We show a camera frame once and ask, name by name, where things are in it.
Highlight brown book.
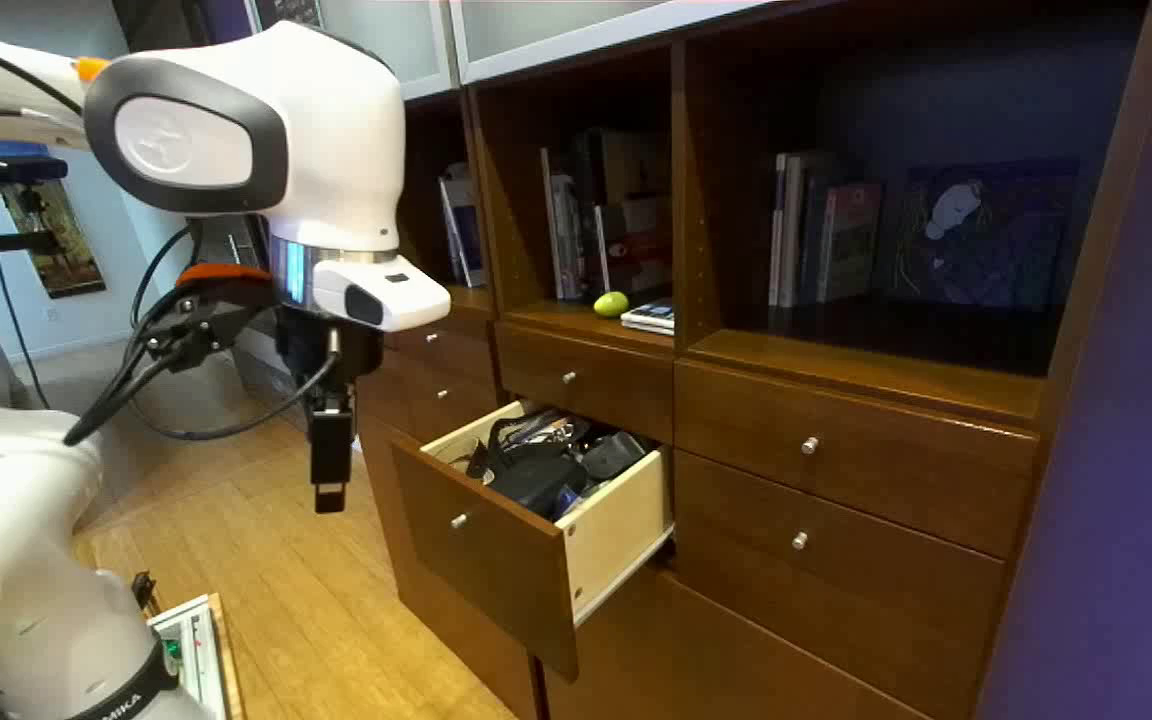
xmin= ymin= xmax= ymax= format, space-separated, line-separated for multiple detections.
xmin=608 ymin=134 xmax=678 ymax=296

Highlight white printed board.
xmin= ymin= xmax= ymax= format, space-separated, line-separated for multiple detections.
xmin=143 ymin=591 xmax=247 ymax=720

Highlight black cable bundle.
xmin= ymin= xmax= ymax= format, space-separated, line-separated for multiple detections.
xmin=62 ymin=216 xmax=341 ymax=454

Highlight red grey cover book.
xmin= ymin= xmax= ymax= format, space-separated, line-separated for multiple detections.
xmin=814 ymin=177 xmax=885 ymax=308

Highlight brown drawer with pale sides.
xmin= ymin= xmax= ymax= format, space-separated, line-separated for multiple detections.
xmin=383 ymin=396 xmax=678 ymax=686

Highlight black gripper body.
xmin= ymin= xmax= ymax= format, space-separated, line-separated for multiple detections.
xmin=274 ymin=308 xmax=390 ymax=405

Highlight black pouch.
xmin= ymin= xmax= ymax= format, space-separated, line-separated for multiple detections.
xmin=464 ymin=440 xmax=593 ymax=518

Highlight dark framed picture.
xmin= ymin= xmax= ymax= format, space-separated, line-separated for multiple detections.
xmin=885 ymin=157 xmax=1087 ymax=318

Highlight brown wooden shelf unit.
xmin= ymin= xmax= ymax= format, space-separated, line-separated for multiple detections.
xmin=312 ymin=0 xmax=1152 ymax=720

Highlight brown wooden drawer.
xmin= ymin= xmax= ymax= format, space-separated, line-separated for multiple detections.
xmin=492 ymin=318 xmax=681 ymax=449
xmin=671 ymin=356 xmax=1047 ymax=564
xmin=357 ymin=354 xmax=508 ymax=444
xmin=670 ymin=444 xmax=1016 ymax=720
xmin=380 ymin=308 xmax=503 ymax=391

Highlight thin white book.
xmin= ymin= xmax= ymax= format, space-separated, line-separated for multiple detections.
xmin=590 ymin=197 xmax=617 ymax=301

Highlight black clamp mount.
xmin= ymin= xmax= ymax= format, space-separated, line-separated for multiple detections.
xmin=0 ymin=157 xmax=71 ymax=189

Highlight grey blue spine book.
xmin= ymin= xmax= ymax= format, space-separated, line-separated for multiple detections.
xmin=453 ymin=162 xmax=490 ymax=288

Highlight small blue white book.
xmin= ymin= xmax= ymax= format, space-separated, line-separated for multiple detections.
xmin=617 ymin=301 xmax=681 ymax=340

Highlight middle row of books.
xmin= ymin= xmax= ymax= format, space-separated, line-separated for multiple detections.
xmin=432 ymin=172 xmax=471 ymax=294

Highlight tangled black straps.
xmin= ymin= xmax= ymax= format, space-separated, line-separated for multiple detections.
xmin=471 ymin=407 xmax=608 ymax=458

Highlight frosted glass cabinet door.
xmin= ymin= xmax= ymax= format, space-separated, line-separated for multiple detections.
xmin=448 ymin=0 xmax=774 ymax=90
xmin=312 ymin=0 xmax=464 ymax=106

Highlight framed wall poster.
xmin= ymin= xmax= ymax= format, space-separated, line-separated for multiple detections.
xmin=10 ymin=177 xmax=109 ymax=301

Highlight black flat case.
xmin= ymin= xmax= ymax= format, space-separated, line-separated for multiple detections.
xmin=573 ymin=428 xmax=651 ymax=489

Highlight yellow-green ball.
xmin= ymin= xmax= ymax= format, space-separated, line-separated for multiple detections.
xmin=590 ymin=288 xmax=638 ymax=323

